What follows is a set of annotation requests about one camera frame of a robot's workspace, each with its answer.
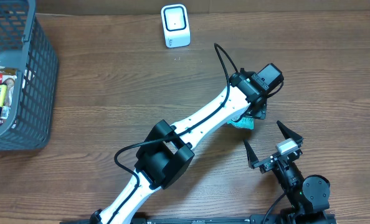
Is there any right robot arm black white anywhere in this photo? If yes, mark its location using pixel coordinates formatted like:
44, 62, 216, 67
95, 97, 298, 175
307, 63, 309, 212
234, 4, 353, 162
244, 121, 336, 223

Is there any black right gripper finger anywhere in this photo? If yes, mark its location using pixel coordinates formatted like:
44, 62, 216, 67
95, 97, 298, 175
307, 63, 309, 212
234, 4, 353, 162
277, 121, 304, 146
243, 139, 259, 169

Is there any grey plastic mesh basket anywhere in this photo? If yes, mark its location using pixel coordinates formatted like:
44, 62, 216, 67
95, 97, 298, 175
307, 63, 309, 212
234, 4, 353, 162
0, 0, 59, 151

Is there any white barcode scanner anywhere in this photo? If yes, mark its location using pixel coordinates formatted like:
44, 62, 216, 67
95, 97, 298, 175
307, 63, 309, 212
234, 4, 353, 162
161, 4, 191, 49

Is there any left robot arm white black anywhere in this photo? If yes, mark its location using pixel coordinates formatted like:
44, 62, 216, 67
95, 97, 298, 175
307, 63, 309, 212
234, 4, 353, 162
90, 63, 284, 223

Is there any beige brown snack bag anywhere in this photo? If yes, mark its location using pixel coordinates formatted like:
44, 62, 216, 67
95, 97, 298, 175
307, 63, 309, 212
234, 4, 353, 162
0, 66, 17, 125

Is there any teal tissue packet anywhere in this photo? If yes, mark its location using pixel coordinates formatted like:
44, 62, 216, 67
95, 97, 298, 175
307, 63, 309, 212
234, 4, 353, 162
227, 116, 254, 130

